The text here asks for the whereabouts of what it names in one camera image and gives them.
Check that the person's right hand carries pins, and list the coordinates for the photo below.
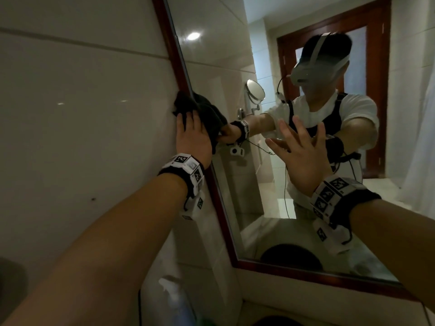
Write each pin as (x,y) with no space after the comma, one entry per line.
(306,162)

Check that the person's right thumb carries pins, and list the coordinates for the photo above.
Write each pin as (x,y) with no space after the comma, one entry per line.
(277,146)

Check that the wrist camera band with markers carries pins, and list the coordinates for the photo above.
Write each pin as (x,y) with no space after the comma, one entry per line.
(334,203)
(188,173)

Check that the person's left hand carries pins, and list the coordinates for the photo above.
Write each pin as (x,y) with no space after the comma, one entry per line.
(193,142)

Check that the person's right forearm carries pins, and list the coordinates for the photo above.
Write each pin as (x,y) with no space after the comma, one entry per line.
(401,247)

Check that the black cleaning cloth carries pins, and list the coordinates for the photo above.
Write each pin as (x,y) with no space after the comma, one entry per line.
(210,115)

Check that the person's right little finger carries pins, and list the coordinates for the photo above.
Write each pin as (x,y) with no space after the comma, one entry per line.
(328,151)

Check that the person's left fingers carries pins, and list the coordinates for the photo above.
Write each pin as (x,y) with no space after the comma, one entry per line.
(189,121)

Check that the person's left forearm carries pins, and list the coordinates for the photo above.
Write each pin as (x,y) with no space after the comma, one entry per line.
(102,254)

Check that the black round sink basin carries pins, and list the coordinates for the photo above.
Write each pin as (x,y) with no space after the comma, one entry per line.
(277,321)

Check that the wall mirror with wooden frame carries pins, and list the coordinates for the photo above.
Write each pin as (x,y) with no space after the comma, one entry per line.
(234,47)

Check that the person's right middle finger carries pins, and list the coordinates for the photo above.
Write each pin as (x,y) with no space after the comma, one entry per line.
(301,128)

